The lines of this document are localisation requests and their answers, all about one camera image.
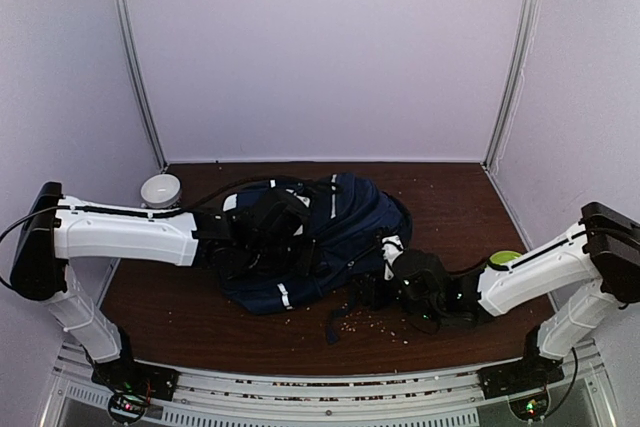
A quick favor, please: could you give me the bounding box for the right aluminium frame post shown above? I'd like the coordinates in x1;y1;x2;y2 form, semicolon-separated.
483;0;539;171

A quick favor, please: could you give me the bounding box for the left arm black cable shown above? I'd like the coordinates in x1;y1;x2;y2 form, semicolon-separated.
0;175;346;293

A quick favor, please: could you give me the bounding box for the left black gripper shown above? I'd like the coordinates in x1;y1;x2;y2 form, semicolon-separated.
243;233;320;276

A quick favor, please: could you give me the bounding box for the aluminium frame post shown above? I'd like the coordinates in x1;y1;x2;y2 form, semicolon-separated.
113;0;168;172
483;0;539;171

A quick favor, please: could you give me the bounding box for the green plate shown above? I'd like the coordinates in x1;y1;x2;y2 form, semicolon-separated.
486;250;522;271

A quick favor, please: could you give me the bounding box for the white patterned bowl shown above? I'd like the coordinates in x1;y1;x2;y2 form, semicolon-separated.
140;174;182;209

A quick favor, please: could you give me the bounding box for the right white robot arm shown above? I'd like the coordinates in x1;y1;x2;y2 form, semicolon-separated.
380;202;639;398

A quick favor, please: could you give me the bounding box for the front aluminium rail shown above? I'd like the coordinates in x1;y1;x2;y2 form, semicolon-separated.
39;341;616;427

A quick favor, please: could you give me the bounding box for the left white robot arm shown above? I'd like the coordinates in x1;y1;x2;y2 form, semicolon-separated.
3;180;312;393

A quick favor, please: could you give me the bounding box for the left aluminium frame post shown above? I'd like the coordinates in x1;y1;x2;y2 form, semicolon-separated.
113;0;168;172

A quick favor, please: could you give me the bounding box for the navy blue backpack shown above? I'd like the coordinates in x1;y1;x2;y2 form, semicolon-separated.
207;173;413;315

